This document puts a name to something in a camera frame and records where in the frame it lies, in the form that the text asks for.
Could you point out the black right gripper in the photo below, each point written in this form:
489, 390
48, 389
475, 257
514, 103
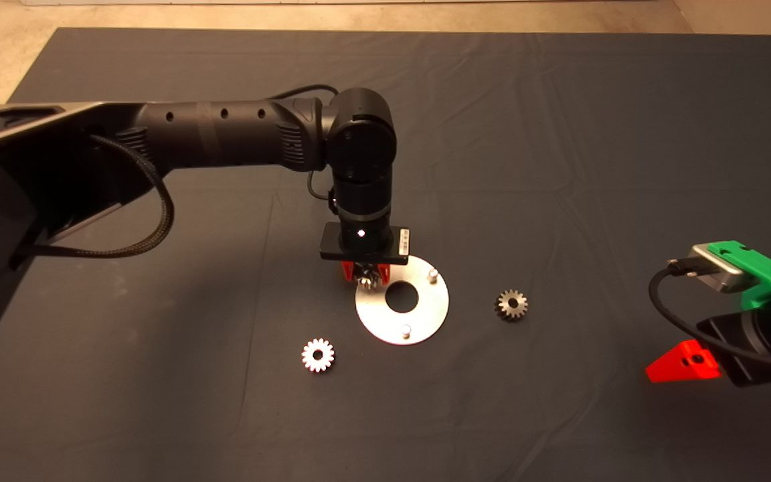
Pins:
733, 351

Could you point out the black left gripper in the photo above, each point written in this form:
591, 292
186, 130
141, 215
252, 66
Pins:
330, 244

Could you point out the small steel planetary gear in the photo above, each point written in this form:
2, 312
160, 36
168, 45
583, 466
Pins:
365, 281
327, 361
502, 312

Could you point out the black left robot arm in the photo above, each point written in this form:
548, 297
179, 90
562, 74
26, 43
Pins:
225, 134

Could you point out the round metal carrier plate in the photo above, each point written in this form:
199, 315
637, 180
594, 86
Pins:
425, 321

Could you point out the dark grey table cloth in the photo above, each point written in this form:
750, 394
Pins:
559, 134

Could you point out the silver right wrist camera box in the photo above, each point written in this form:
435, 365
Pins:
720, 271

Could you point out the green right camera mount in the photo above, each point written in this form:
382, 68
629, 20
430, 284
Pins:
767, 274

